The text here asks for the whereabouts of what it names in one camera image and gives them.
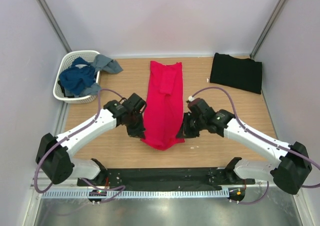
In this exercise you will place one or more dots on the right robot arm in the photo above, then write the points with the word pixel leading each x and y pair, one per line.
pixel 286 165

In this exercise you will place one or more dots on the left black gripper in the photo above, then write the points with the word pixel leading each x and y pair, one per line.
pixel 139 132

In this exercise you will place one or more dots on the dark blue t shirt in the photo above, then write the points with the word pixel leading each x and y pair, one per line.
pixel 74 79

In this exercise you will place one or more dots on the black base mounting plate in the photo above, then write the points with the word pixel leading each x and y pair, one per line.
pixel 214 176

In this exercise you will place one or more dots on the left aluminium corner post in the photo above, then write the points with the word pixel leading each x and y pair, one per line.
pixel 56 28

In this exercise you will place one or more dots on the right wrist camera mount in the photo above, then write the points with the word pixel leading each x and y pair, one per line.
pixel 190 99

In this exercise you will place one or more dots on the white plastic laundry basket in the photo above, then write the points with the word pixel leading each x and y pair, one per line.
pixel 66 62

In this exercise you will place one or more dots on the red t shirt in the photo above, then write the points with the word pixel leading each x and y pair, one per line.
pixel 163 116

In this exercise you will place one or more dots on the slotted white cable duct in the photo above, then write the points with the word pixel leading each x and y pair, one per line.
pixel 90 194

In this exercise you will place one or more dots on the grey blue t shirt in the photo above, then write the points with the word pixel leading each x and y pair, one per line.
pixel 101 63

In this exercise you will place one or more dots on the aluminium corner post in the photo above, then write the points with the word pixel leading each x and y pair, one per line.
pixel 268 26
pixel 56 28

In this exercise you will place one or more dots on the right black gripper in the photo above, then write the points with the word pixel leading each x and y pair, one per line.
pixel 185 131

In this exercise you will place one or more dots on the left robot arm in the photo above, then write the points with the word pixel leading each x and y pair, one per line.
pixel 56 154

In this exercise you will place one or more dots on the folded black t shirt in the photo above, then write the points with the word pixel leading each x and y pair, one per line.
pixel 244 74

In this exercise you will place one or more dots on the right aluminium corner post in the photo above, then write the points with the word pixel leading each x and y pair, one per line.
pixel 268 26

